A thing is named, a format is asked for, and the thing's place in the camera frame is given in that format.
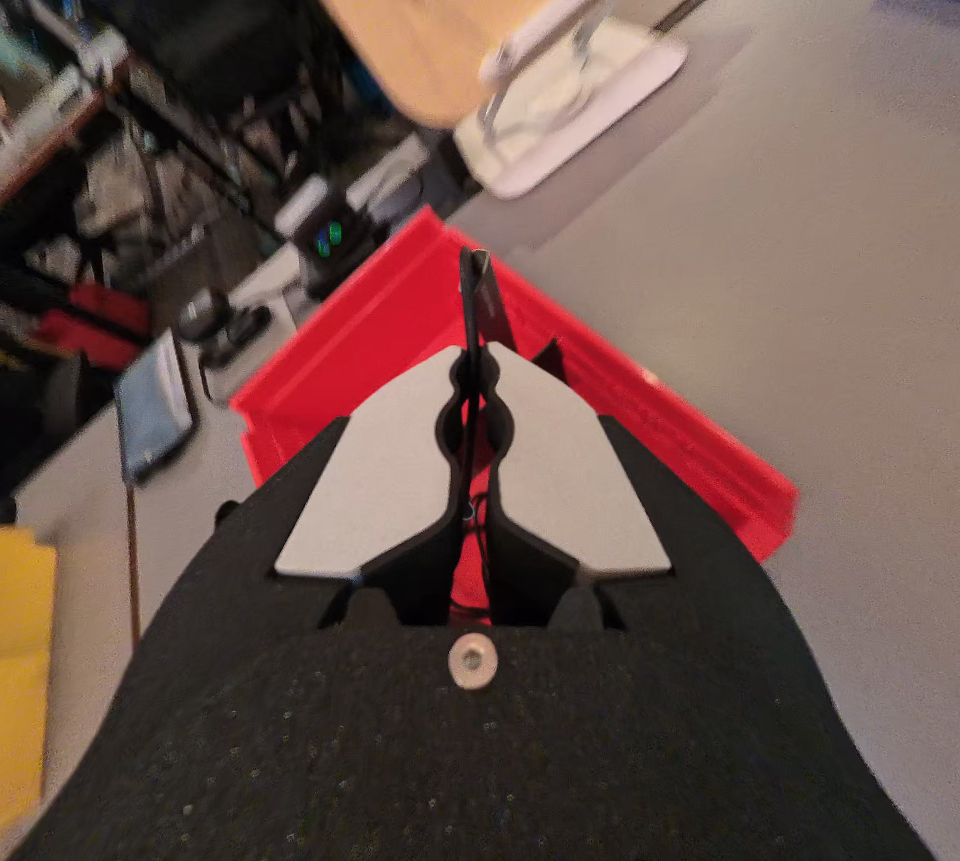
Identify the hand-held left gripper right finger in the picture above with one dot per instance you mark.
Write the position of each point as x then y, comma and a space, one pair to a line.
577, 486

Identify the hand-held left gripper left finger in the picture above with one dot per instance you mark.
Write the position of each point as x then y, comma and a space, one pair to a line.
375, 486

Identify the red plastic bin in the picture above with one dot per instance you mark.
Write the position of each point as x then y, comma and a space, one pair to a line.
375, 343

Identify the grey pouch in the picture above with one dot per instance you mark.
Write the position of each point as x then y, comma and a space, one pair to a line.
154, 403

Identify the black device with green lights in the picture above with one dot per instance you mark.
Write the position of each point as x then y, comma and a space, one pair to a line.
330, 250

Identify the red plastic object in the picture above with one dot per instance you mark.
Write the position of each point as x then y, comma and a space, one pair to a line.
97, 325

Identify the yellow plastic bin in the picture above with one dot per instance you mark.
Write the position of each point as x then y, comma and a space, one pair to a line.
22, 651

